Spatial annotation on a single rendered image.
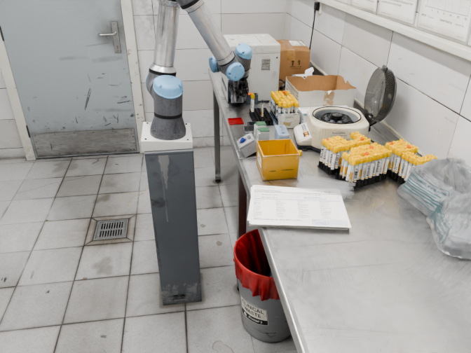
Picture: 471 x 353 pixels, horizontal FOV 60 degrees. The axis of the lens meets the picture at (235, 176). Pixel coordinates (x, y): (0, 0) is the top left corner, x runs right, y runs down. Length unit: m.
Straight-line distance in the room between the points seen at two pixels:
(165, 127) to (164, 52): 0.31
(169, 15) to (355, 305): 1.26
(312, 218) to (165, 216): 0.80
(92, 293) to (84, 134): 1.68
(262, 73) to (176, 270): 1.09
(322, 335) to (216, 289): 1.36
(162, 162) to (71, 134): 2.06
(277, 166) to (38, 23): 2.46
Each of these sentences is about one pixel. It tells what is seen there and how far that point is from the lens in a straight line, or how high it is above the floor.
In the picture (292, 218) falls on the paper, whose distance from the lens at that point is 1.26.
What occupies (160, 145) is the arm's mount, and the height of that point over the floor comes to 0.90.
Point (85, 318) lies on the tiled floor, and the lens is 2.27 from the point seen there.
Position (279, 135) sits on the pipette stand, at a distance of 1.59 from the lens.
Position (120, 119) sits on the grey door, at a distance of 3.59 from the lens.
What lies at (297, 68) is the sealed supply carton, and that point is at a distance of 2.62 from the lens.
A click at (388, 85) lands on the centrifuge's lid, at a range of 1.69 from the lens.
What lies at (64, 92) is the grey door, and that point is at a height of 0.58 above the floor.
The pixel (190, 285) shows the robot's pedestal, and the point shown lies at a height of 0.12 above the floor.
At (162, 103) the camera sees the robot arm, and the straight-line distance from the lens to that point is 1.67.
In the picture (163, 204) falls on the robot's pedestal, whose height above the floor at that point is 0.62.
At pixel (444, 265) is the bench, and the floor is 0.87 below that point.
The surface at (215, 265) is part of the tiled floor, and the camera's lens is 2.42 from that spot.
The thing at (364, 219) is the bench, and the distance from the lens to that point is 1.33.
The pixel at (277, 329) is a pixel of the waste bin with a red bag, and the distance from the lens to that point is 1.98.
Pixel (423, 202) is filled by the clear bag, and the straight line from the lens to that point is 1.42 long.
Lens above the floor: 1.62
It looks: 30 degrees down
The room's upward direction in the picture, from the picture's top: straight up
